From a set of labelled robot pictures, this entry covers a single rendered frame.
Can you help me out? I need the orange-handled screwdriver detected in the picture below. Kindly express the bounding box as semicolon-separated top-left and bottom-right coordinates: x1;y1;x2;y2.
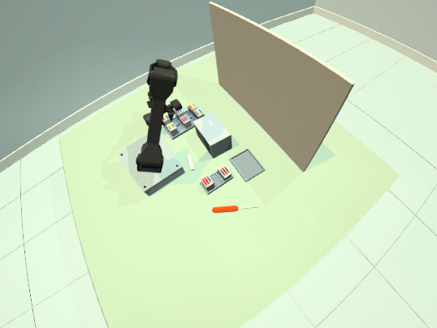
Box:
212;205;259;213

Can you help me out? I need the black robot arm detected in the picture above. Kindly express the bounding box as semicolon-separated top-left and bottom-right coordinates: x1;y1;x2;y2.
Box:
136;59;178;173

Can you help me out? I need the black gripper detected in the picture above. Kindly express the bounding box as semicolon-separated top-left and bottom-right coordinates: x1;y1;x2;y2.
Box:
143;99;183;126

